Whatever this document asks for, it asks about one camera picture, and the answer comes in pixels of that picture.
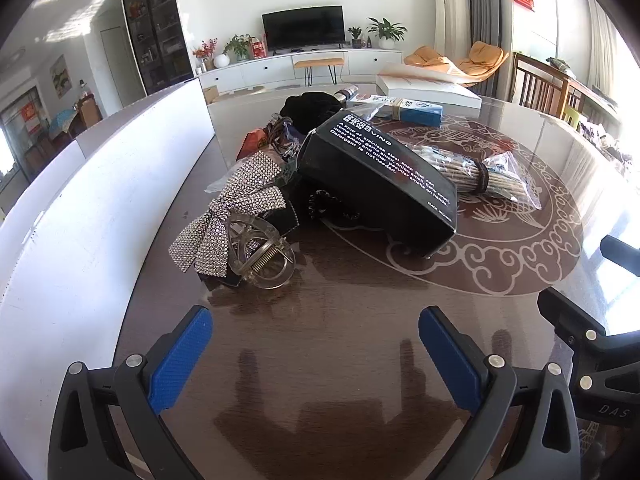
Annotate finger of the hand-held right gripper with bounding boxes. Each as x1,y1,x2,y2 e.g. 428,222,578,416
537,286,640,361
601,234,640,277

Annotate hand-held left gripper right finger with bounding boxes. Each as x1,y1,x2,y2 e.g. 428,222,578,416
418,305,583,480

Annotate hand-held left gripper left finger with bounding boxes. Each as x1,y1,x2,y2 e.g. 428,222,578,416
47,305,213,480

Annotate blue and white box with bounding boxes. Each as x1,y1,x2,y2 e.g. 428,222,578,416
346,92,444,128

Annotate clear claw hair clip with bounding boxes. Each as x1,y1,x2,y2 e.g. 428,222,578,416
222,212,297,291

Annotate small clear zip bag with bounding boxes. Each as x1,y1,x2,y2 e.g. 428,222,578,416
482,151,543,211

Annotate rhinestone bow hair clip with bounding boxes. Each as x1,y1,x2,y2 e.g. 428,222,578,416
169,152,288,279

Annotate bundle of thin sticks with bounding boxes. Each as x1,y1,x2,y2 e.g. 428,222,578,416
407,142,543,211

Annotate white board panel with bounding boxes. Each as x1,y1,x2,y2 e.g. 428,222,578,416
0,140,136,396
75,78,216,311

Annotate black hair clip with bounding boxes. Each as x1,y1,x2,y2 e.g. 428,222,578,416
197,195,301,288

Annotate clear plastic sleeve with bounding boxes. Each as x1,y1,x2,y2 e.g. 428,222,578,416
205,170,236,193

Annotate black printed box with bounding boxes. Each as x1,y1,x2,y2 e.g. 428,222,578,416
296,108,458,261

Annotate wooden slatted chair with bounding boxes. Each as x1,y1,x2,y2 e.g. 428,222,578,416
511,52,586,116

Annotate red packet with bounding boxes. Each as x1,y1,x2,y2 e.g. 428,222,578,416
237,128,273,161

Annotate brown claw hair clip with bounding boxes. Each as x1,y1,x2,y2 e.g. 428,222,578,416
265,115,306,161

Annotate orange lounge chair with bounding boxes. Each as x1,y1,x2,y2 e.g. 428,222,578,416
404,41,510,86

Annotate white book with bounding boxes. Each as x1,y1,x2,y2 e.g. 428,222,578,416
376,64,482,109

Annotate wooden dining chair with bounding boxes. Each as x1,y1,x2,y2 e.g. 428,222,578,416
75,96,103,128

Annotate dining table with blue cloth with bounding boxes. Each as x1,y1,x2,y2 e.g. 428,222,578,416
47,110,76,137

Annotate black velvet scrunchie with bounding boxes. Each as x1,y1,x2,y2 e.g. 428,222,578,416
279,91,346,136

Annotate red door poster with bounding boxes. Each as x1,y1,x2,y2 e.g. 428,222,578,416
21,102,41,133

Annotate grey curtain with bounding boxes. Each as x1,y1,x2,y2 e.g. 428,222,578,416
467,0,502,48

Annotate white door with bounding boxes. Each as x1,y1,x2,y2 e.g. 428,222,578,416
100,26,132,108

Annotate white sheer curtain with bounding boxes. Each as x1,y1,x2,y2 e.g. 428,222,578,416
432,0,473,58

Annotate white television cabinet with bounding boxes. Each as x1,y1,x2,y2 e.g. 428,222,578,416
197,49,405,93

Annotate red flowers in vase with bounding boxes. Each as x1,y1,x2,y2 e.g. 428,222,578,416
192,37,218,72

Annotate wooden bench with metal legs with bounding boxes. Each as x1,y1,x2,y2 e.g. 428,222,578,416
293,56,346,86

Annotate bushy potted green plant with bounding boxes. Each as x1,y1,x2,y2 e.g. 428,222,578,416
223,34,253,62

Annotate large potted green plant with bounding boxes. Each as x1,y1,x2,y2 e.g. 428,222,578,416
367,17,407,51

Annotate dark glass display cabinet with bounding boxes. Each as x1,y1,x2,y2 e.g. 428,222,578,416
120,0,195,96

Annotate black television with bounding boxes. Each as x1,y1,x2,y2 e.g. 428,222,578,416
262,6,346,53

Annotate framed wall painting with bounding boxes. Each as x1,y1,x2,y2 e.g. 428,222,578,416
50,55,68,98

